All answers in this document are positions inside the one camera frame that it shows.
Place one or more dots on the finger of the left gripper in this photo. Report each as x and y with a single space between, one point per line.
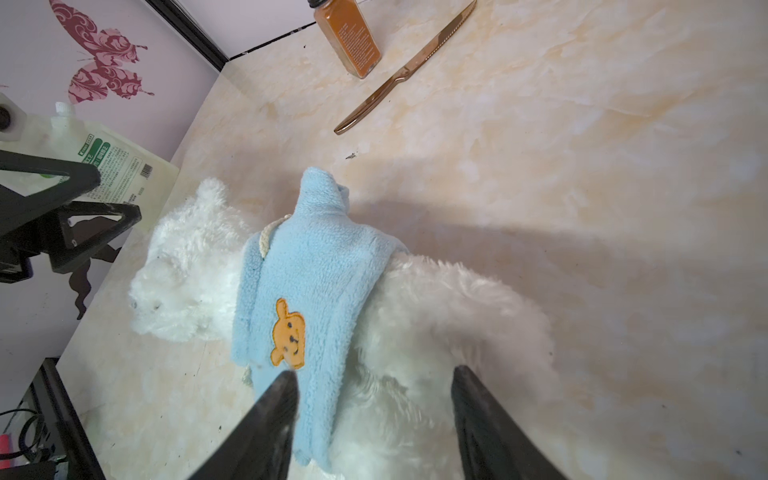
69 235
32 186

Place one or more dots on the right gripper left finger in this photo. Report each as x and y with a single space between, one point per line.
260 446

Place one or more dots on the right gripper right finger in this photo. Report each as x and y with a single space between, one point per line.
491 444

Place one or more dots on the white teddy bear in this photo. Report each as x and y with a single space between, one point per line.
372 331

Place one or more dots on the light blue bear hoodie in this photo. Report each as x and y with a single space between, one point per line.
304 282

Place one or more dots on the white green refill pouch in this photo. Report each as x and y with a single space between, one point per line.
129 173

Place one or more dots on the wooden knife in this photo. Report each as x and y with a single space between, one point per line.
406 71

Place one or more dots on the amber spice jar black lid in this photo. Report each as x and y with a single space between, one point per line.
344 26

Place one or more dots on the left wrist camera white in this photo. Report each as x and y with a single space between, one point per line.
7 117

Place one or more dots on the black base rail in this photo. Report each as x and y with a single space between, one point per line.
42 437

